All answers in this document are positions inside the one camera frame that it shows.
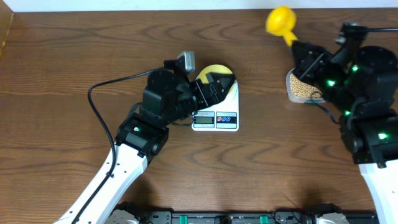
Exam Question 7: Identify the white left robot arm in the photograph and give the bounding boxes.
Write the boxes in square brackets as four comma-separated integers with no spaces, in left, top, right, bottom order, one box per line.
[58,67,236,223]

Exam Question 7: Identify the yellow measuring scoop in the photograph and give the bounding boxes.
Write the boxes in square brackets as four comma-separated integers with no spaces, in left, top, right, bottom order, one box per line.
[265,6,298,47]

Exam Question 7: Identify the yellow bowl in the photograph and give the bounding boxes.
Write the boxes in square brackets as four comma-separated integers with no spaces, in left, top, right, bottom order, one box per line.
[197,64,238,96]

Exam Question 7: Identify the soybeans in container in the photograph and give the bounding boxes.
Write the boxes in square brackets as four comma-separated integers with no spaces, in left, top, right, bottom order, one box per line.
[290,74,322,98]

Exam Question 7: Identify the clear plastic container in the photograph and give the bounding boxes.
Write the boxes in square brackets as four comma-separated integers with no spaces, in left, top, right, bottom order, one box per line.
[286,69,326,103]

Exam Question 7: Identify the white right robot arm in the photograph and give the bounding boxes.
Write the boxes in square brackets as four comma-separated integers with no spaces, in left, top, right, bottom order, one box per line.
[292,40,397,223]

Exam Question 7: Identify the white digital kitchen scale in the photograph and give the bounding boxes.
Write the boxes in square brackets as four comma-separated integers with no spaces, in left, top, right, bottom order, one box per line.
[191,81,239,132]

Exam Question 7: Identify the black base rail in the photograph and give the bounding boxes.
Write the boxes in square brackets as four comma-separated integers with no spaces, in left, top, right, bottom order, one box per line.
[107,201,379,224]

